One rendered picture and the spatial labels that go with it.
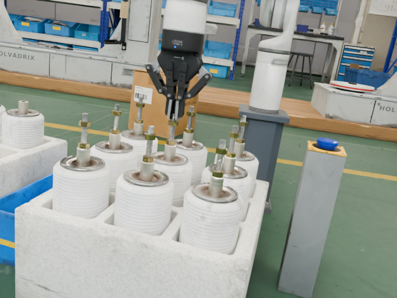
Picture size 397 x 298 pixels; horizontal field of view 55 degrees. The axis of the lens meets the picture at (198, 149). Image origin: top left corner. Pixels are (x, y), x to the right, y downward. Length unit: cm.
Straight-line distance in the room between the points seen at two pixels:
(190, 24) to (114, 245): 38
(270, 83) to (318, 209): 46
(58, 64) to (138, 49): 57
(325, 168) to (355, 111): 201
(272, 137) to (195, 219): 59
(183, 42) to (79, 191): 30
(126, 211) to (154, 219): 5
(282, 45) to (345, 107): 166
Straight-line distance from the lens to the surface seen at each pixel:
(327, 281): 95
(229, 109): 257
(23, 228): 70
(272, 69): 111
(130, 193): 61
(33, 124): 100
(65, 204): 67
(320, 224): 79
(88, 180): 65
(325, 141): 76
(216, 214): 58
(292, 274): 84
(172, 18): 68
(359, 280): 100
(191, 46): 68
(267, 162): 115
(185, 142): 84
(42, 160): 100
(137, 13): 276
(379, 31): 709
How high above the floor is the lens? 48
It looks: 16 degrees down
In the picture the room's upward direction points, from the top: 8 degrees clockwise
